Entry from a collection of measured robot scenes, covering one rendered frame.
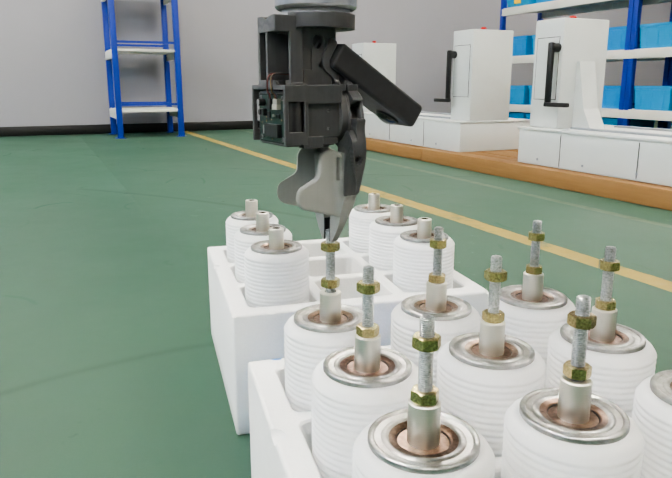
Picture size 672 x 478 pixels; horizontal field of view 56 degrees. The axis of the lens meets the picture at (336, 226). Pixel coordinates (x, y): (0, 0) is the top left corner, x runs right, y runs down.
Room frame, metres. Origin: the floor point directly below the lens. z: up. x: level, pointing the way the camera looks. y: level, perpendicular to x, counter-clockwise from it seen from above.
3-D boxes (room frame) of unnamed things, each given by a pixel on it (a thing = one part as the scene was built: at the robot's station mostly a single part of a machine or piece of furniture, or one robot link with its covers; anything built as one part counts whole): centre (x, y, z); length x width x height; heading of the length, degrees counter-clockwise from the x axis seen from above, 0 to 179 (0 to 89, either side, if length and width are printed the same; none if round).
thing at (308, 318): (0.61, 0.01, 0.25); 0.08 x 0.08 x 0.01
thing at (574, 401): (0.42, -0.17, 0.26); 0.02 x 0.02 x 0.03
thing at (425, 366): (0.39, -0.06, 0.30); 0.01 x 0.01 x 0.08
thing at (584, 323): (0.42, -0.17, 0.33); 0.02 x 0.02 x 0.01; 77
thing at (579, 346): (0.42, -0.17, 0.30); 0.01 x 0.01 x 0.08
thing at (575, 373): (0.42, -0.17, 0.29); 0.02 x 0.02 x 0.01; 77
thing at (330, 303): (0.61, 0.01, 0.26); 0.02 x 0.02 x 0.03
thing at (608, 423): (0.42, -0.17, 0.25); 0.08 x 0.08 x 0.01
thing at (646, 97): (5.83, -3.03, 0.36); 0.50 x 0.38 x 0.21; 115
